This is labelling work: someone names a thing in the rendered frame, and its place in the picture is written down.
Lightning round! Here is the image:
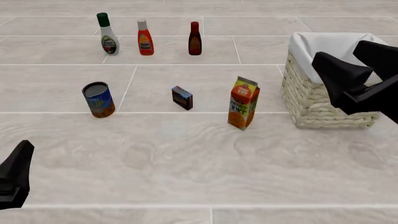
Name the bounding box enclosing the wicker basket with white liner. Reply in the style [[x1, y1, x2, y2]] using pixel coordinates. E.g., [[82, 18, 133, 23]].
[[280, 32, 389, 130]]

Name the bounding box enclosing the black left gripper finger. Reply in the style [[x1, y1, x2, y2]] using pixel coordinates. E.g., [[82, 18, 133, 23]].
[[0, 139, 35, 189]]

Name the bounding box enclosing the tin can with blue label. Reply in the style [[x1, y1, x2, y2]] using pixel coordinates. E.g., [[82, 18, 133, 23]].
[[81, 81, 116, 119]]

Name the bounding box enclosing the white bottle with green cap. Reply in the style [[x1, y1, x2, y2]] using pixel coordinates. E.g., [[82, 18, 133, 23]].
[[96, 12, 120, 56]]

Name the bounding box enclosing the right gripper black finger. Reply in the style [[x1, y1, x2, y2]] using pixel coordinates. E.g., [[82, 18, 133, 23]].
[[353, 39, 398, 82], [312, 51, 380, 116]]

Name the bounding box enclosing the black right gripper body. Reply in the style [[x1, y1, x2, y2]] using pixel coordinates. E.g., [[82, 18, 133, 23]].
[[343, 73, 398, 125]]

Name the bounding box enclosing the red bottle with white cap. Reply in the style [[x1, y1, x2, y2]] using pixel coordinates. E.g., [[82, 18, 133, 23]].
[[137, 19, 155, 56]]

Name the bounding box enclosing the orange juice carton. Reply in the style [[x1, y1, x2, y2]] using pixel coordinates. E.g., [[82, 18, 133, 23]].
[[227, 75, 261, 131]]

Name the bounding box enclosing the small dark brown pudding box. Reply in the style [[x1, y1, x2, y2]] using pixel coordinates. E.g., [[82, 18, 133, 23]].
[[171, 85, 193, 111]]

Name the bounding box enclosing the dark red sauce bottle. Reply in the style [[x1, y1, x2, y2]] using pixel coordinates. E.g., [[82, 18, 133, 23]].
[[188, 21, 203, 56]]

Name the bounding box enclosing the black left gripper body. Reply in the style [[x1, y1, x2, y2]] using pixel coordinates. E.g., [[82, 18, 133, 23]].
[[0, 178, 30, 210]]

